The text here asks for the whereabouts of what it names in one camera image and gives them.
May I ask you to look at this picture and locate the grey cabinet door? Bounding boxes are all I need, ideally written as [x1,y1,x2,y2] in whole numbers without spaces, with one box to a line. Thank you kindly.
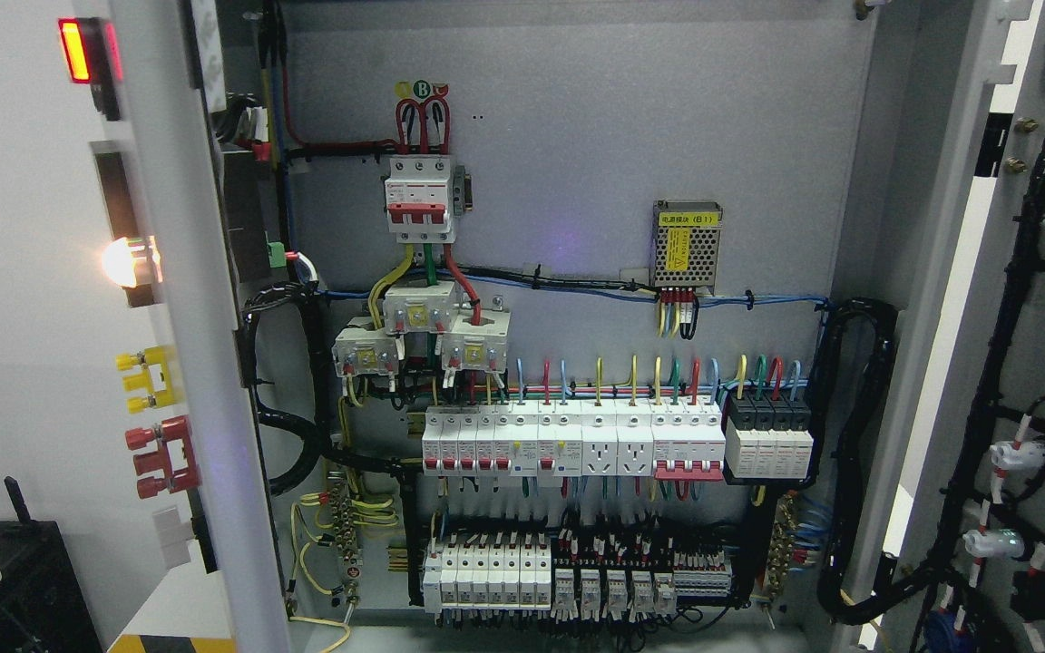
[882,1,1045,652]
[73,1,291,652]

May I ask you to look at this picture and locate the white current transformers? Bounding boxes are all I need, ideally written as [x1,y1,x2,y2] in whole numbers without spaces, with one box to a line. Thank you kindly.
[331,280,511,379]

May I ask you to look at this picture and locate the row of small breakers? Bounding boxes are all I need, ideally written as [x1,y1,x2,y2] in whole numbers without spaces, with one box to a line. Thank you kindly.
[422,400,583,487]

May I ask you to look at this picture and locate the white socket modules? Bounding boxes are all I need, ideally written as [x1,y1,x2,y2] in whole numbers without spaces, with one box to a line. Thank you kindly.
[581,398,654,479]

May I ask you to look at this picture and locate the red three pole main breaker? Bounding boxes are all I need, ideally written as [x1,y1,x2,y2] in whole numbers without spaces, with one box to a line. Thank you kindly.
[384,154,473,244]

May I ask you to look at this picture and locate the metal mesh power supply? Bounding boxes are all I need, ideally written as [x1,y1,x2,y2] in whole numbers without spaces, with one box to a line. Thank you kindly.
[650,201,723,289]

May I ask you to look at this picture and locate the red four pole breaker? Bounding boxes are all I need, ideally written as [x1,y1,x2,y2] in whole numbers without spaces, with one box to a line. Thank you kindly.
[651,404,726,481]

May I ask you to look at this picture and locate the lower white breaker row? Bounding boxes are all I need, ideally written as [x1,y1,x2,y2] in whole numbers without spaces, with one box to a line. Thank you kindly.
[420,531,554,619]

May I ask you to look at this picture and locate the brass ground terminal bar left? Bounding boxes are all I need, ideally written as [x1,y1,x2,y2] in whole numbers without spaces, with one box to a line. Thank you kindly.
[325,471,364,607]

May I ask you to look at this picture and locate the black white surge protector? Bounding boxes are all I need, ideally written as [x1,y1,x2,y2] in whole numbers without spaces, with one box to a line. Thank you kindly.
[723,393,815,486]

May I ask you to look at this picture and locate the row of relay modules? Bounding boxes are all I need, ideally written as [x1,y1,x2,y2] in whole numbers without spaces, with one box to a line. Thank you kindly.
[551,531,735,624]

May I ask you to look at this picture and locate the brass terminal bar right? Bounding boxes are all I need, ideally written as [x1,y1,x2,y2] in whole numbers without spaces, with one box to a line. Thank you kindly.
[760,491,797,602]

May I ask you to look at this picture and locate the yellow terminal connector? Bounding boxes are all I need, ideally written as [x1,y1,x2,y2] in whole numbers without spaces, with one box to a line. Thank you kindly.
[115,346,186,414]

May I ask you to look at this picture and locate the red terminal connector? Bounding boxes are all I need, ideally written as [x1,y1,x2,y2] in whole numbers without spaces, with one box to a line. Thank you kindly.
[124,414,200,499]

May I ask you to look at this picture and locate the white glowing indicator lamp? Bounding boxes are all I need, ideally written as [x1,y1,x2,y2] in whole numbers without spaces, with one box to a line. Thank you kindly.
[101,237,162,288]

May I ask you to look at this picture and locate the red indicator light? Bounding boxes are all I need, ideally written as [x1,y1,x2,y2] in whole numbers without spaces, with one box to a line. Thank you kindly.
[59,17,122,122]

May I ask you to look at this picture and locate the black box with antenna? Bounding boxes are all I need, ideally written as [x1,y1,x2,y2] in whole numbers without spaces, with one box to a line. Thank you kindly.
[0,476,103,652]

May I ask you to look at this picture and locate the black wire loom left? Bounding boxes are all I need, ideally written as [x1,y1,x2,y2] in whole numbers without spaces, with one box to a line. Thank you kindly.
[241,281,424,607]

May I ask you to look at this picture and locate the black wire loom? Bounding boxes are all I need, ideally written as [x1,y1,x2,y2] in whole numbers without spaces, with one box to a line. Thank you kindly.
[802,299,950,627]
[241,281,424,607]

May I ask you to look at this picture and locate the white rotary selector switch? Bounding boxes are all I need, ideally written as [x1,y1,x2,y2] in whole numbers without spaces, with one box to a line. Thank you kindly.
[152,507,219,573]

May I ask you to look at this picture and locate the black wire loom right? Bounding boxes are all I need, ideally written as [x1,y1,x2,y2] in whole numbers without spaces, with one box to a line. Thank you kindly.
[802,299,950,627]

